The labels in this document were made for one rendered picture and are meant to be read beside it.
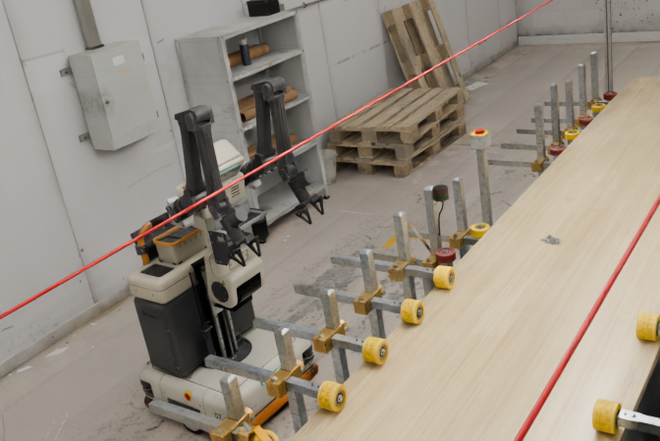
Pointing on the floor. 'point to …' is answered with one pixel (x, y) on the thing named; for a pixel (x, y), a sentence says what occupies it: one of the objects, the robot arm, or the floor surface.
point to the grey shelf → (228, 89)
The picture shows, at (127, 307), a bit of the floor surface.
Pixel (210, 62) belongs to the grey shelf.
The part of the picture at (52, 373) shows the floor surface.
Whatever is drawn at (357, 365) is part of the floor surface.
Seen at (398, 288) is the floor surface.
